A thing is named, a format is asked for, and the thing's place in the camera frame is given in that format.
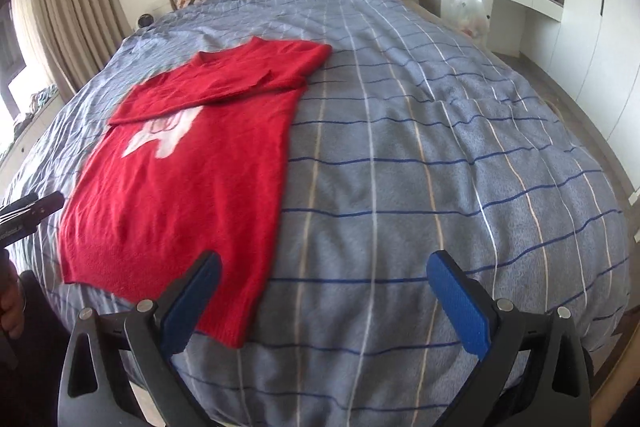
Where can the white window-side cabinet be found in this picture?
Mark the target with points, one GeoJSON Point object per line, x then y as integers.
{"type": "Point", "coordinates": [30, 147]}

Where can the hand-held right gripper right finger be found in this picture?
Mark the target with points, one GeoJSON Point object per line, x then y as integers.
{"type": "Point", "coordinates": [460, 302]}

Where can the person's left hand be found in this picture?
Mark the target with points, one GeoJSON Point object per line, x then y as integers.
{"type": "Point", "coordinates": [12, 292]}

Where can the red knitted sweater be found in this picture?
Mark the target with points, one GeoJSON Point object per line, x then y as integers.
{"type": "Point", "coordinates": [185, 177]}

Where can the clear plastic bag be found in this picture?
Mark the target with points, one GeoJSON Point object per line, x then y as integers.
{"type": "Point", "coordinates": [467, 14]}

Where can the white wardrobe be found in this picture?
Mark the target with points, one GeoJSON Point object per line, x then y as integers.
{"type": "Point", "coordinates": [595, 17]}

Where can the small round bedside device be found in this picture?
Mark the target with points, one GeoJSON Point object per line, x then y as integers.
{"type": "Point", "coordinates": [145, 21]}

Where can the white desk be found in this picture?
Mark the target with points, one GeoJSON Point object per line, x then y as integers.
{"type": "Point", "coordinates": [500, 2]}

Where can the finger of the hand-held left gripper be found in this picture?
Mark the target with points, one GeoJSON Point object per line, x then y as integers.
{"type": "Point", "coordinates": [40, 207]}

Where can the beige curtain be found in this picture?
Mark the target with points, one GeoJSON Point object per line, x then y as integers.
{"type": "Point", "coordinates": [70, 7]}

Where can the pile of clothes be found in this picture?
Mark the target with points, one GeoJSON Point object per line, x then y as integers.
{"type": "Point", "coordinates": [37, 102]}

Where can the bed with blue plaid duvet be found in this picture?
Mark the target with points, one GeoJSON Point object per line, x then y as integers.
{"type": "Point", "coordinates": [425, 187]}

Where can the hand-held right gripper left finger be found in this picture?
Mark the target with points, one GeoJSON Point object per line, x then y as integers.
{"type": "Point", "coordinates": [192, 302]}

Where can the window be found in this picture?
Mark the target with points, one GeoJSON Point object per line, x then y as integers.
{"type": "Point", "coordinates": [12, 72]}

